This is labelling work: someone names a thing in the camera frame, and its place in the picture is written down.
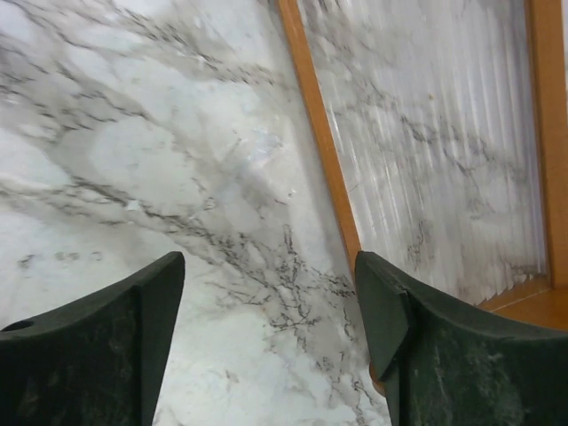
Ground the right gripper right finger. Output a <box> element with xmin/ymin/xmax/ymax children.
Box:
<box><xmin>355</xmin><ymin>251</ymin><xmax>567</xmax><ymax>425</ymax></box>

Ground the wooden shelf rack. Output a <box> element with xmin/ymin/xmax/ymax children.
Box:
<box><xmin>275</xmin><ymin>0</ymin><xmax>568</xmax><ymax>396</ymax></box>

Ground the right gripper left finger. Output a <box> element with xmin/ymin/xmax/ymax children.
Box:
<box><xmin>1</xmin><ymin>251</ymin><xmax>184</xmax><ymax>425</ymax></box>

